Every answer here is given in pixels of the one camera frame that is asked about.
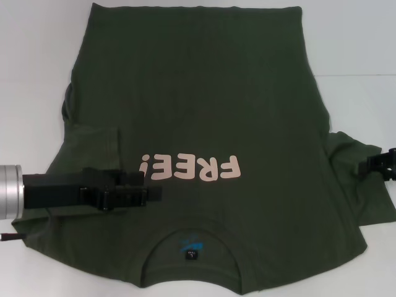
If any dark green FREE! t-shirt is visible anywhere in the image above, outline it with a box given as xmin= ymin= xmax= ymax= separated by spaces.
xmin=12 ymin=3 xmax=390 ymax=297

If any dark red left arm cable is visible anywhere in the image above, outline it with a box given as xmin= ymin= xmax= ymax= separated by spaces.
xmin=0 ymin=233 xmax=25 ymax=243

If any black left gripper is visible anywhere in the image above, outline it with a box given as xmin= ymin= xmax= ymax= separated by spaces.
xmin=22 ymin=166 xmax=164 ymax=215

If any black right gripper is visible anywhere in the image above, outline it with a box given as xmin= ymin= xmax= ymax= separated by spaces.
xmin=358 ymin=150 xmax=396 ymax=184

